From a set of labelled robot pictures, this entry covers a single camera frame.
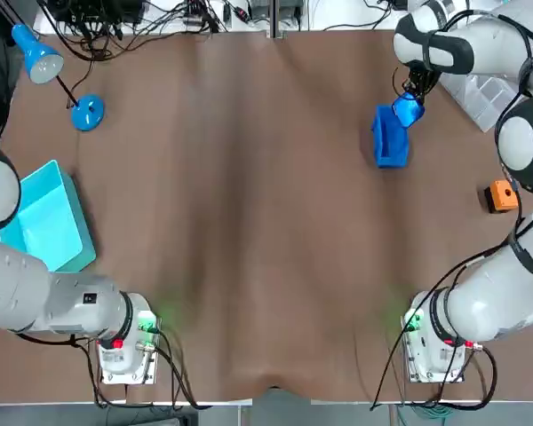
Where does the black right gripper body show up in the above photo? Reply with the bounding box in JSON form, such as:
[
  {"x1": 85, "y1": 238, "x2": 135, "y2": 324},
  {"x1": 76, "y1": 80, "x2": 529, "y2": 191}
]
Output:
[{"x1": 403, "y1": 60, "x2": 441, "y2": 92}]

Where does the blue storage box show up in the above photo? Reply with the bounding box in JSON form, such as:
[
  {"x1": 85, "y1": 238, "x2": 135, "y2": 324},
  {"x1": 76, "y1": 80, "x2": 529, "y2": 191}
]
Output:
[{"x1": 371, "y1": 104, "x2": 410, "y2": 170}]

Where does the orange and black button box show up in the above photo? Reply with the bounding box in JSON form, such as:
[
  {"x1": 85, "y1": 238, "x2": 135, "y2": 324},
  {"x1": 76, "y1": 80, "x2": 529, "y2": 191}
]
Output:
[{"x1": 483, "y1": 179, "x2": 519, "y2": 215}]

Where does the black flat electronics box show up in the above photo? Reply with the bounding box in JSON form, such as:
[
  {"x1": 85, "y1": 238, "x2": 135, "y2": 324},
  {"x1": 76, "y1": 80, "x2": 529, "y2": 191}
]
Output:
[{"x1": 52, "y1": 0, "x2": 144, "y2": 22}]

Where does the turquoise plastic box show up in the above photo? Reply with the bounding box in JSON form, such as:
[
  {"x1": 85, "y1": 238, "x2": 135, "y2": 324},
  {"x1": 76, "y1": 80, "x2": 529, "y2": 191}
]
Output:
[{"x1": 0, "y1": 159, "x2": 97, "y2": 272}]

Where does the clear plastic organizer case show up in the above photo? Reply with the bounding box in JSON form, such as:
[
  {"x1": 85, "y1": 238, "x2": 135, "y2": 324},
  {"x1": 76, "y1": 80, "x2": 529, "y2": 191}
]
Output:
[{"x1": 439, "y1": 73, "x2": 523, "y2": 133}]

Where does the blue desk lamp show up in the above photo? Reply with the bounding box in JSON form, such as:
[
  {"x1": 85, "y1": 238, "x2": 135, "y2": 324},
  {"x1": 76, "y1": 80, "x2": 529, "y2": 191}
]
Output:
[{"x1": 11, "y1": 23, "x2": 107, "y2": 133}]

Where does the aluminium profile post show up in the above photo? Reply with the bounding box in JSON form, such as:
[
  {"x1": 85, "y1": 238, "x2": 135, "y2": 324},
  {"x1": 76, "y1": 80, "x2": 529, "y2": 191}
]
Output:
[{"x1": 268, "y1": 0, "x2": 288, "y2": 40}]

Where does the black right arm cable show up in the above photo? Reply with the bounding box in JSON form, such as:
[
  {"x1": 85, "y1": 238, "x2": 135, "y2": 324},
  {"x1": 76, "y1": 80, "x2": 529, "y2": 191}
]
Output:
[{"x1": 370, "y1": 241, "x2": 523, "y2": 412}]

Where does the green cable coil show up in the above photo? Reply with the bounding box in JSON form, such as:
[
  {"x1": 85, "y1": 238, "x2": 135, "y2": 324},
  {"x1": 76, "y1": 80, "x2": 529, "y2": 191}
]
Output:
[{"x1": 397, "y1": 397, "x2": 457, "y2": 422}]

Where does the black lamp cable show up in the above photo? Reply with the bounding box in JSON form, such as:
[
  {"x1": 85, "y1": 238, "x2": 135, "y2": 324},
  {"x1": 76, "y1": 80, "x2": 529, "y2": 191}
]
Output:
[{"x1": 64, "y1": 42, "x2": 94, "y2": 111}]

